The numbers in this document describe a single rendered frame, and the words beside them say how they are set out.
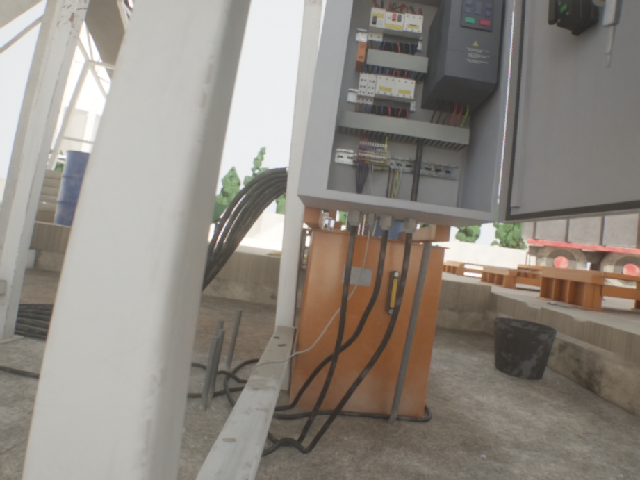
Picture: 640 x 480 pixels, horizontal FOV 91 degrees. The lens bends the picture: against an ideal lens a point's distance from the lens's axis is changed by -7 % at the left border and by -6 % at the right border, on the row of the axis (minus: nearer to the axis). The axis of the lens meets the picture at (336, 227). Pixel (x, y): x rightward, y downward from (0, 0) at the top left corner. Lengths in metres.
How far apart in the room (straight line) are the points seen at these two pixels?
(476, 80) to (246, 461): 0.80
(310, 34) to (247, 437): 1.34
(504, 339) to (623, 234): 7.17
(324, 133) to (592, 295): 2.60
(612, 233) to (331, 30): 8.56
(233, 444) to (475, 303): 2.79
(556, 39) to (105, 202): 0.73
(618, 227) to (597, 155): 8.47
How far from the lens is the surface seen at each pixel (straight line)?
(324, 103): 0.72
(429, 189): 0.89
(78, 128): 13.76
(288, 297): 1.30
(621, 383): 2.07
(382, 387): 1.28
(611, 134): 0.60
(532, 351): 2.09
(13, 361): 1.65
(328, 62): 0.76
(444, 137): 0.86
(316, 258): 1.15
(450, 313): 3.15
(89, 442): 0.24
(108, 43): 7.22
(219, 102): 0.26
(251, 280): 3.02
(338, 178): 0.86
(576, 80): 0.70
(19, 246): 1.78
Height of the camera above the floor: 0.56
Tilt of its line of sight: 3 degrees up
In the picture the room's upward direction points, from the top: 8 degrees clockwise
